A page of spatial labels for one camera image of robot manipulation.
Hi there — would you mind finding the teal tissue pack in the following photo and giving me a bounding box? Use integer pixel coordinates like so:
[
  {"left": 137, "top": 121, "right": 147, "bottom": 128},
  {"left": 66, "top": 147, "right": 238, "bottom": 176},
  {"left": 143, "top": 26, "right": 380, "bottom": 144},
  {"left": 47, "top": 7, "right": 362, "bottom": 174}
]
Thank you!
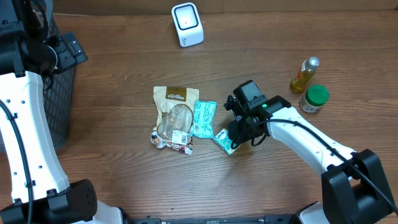
[{"left": 213, "top": 128, "right": 238, "bottom": 156}]

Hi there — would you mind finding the teal white snack packet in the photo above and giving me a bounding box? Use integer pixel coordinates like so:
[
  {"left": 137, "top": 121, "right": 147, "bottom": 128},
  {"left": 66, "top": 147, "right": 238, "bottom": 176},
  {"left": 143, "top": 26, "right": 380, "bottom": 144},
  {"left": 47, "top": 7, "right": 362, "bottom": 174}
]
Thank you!
[{"left": 190, "top": 100, "right": 217, "bottom": 139}]

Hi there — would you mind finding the silver round ball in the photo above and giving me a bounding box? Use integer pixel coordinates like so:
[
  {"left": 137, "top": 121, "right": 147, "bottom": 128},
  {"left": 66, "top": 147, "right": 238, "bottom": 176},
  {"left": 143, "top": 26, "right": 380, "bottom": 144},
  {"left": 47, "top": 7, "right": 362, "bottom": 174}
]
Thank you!
[{"left": 289, "top": 57, "right": 320, "bottom": 93}]

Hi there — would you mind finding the green lid white jar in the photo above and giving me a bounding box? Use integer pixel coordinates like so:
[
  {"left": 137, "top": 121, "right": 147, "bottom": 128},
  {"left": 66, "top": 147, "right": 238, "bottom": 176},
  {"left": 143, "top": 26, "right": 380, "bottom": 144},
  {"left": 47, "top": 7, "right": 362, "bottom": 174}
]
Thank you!
[{"left": 299, "top": 85, "right": 330, "bottom": 113}]

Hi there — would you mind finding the brown snack packet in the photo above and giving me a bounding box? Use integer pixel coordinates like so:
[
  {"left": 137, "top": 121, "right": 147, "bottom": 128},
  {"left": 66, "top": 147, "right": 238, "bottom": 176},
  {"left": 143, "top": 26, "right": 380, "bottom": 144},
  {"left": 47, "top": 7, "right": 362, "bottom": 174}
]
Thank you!
[{"left": 150, "top": 86, "right": 200, "bottom": 155}]

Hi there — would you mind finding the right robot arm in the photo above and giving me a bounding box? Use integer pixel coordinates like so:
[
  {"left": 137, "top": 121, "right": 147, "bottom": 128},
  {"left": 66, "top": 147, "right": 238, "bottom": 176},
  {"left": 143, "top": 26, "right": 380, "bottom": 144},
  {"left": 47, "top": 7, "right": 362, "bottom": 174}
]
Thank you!
[{"left": 224, "top": 80, "right": 397, "bottom": 224}]

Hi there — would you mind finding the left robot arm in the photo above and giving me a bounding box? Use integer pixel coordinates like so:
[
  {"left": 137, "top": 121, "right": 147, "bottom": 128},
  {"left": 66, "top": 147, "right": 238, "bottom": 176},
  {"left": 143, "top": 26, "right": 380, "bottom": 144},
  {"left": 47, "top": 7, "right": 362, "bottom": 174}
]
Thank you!
[{"left": 1, "top": 1, "right": 131, "bottom": 223}]

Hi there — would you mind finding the white barcode scanner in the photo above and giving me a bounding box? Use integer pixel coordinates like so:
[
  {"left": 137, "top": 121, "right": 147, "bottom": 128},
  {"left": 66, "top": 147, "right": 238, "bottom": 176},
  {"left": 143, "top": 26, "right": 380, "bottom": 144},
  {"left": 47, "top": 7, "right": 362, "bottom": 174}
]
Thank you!
[{"left": 171, "top": 2, "right": 204, "bottom": 47}]

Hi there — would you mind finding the grey plastic mesh basket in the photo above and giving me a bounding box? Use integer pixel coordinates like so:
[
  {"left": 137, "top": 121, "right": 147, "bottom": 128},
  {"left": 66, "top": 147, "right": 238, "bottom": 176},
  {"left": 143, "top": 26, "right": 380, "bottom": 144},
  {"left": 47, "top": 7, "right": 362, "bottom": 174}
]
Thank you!
[{"left": 42, "top": 67, "right": 75, "bottom": 150}]

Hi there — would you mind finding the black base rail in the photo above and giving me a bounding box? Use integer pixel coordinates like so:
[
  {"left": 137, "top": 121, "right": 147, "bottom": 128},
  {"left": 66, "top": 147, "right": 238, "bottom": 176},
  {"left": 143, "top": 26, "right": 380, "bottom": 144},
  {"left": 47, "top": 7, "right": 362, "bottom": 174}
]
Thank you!
[{"left": 130, "top": 214, "right": 302, "bottom": 224}]

